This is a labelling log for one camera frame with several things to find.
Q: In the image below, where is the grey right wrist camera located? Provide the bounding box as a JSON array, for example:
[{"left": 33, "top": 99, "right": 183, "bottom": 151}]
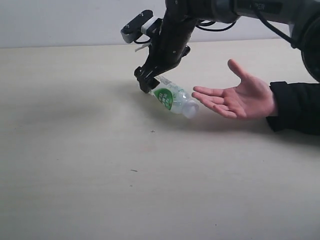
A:
[{"left": 120, "top": 9, "right": 163, "bottom": 44}]

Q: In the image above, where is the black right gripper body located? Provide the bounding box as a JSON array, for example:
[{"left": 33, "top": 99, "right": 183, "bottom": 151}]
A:
[{"left": 146, "top": 14, "right": 192, "bottom": 73}]

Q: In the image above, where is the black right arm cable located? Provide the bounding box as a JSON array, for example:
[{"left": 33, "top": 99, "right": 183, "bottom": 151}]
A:
[{"left": 194, "top": 4, "right": 296, "bottom": 48}]

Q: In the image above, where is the black sleeved forearm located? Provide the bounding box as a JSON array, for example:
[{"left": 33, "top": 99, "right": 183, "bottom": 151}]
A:
[{"left": 266, "top": 81, "right": 320, "bottom": 136}]

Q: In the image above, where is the open bare human hand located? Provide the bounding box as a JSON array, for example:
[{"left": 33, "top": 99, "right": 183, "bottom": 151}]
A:
[{"left": 192, "top": 59, "right": 278, "bottom": 120}]

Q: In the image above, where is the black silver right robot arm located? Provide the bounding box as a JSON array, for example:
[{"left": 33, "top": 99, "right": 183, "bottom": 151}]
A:
[{"left": 134, "top": 0, "right": 320, "bottom": 93}]

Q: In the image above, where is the white bottle green label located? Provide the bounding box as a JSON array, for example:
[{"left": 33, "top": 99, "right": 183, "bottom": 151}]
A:
[{"left": 149, "top": 75, "right": 199, "bottom": 119}]

